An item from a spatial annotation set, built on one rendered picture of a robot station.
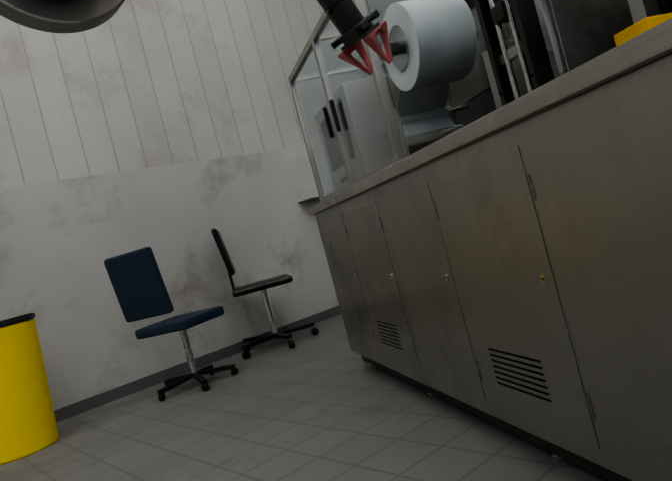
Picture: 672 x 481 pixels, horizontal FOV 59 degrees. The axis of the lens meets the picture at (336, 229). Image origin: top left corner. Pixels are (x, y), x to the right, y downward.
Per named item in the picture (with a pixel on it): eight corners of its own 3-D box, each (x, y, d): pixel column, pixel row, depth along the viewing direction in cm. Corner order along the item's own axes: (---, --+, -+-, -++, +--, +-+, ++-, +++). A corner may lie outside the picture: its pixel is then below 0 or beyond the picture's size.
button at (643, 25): (616, 49, 94) (612, 35, 94) (651, 42, 96) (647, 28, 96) (649, 32, 87) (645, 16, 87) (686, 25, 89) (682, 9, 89)
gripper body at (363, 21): (350, 37, 125) (330, 7, 123) (382, 16, 117) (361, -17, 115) (334, 52, 122) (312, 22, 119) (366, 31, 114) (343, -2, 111)
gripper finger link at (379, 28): (382, 63, 125) (357, 26, 122) (406, 49, 120) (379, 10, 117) (366, 79, 121) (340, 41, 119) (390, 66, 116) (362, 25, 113)
